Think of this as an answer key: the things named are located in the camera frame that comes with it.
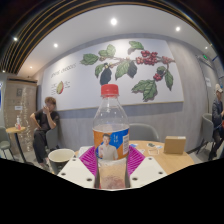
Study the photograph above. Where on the small round wooden table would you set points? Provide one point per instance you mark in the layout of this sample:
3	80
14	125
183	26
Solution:
15	130

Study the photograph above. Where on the brown cardboard box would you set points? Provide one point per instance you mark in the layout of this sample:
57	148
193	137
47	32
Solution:
174	145

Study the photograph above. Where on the person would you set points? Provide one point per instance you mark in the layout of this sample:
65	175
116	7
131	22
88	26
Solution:
43	121
218	115

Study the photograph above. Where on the black mug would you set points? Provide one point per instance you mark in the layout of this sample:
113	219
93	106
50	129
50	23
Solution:
60	158

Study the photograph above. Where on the round ceiling lights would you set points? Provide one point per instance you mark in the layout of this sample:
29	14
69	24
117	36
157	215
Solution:
113	21

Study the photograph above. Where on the clear red-capped drink bottle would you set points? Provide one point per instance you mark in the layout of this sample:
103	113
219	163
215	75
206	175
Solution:
111	140

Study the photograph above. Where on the green exit sign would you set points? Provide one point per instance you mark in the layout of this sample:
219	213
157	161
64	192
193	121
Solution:
205	57

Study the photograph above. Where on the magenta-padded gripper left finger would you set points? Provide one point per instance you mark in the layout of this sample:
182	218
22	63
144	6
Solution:
75	171

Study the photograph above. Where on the coffee plant wall mural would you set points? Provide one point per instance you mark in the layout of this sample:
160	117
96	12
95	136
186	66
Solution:
83	83

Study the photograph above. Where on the white paper sheets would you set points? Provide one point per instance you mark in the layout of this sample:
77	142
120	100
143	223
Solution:
83	150

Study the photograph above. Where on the small bottle with red label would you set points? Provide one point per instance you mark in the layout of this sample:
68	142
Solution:
18	124

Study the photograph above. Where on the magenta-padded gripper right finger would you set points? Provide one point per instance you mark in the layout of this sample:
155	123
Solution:
148	171

